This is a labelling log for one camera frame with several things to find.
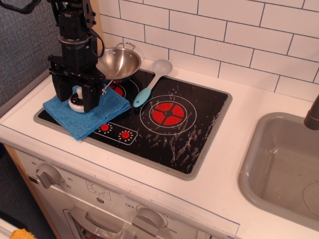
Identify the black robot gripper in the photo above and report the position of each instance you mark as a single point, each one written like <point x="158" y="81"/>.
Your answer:
<point x="77" y="67"/>

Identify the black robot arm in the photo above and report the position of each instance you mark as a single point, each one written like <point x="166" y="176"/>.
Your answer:
<point x="79" y="43"/>

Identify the blue folded cloth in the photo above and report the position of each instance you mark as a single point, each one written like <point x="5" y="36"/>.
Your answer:
<point x="80" y="125"/>

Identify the stainless steel bowl pan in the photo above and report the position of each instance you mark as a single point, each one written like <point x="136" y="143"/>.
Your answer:
<point x="119" y="63"/>

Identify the grey timer knob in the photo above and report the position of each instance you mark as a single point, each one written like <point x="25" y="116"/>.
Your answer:
<point x="47" y="175"/>

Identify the black toy stovetop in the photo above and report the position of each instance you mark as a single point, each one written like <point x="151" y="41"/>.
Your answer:
<point x="171" y="132"/>

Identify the grey oven temperature knob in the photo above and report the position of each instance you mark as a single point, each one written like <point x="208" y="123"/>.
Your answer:
<point x="148" y="221"/>

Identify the yellow object at corner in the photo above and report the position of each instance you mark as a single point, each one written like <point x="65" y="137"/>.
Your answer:
<point x="21" y="234"/>

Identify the grey sink basin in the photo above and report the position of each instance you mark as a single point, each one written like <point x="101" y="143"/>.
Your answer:
<point x="280" y="172"/>

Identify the grey faucet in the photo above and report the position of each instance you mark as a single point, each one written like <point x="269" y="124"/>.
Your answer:
<point x="311" y="120"/>

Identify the white spoon blue handle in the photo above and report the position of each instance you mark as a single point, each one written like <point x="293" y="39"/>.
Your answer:
<point x="160" y="68"/>

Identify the wooden side post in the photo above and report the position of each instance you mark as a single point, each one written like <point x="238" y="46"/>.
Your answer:
<point x="98" y="26"/>

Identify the grey oven door handle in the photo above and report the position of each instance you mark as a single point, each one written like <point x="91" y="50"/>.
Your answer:
<point x="92" y="227"/>

